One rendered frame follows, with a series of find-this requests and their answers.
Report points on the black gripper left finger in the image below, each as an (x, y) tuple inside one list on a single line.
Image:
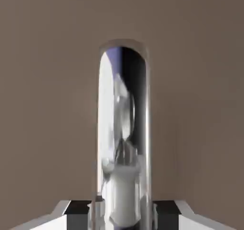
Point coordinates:
[(76, 214)]

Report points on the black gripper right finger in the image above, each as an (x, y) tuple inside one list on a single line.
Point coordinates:
[(167, 214)]

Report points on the brown drawer front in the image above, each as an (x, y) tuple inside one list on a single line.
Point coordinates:
[(38, 81)]

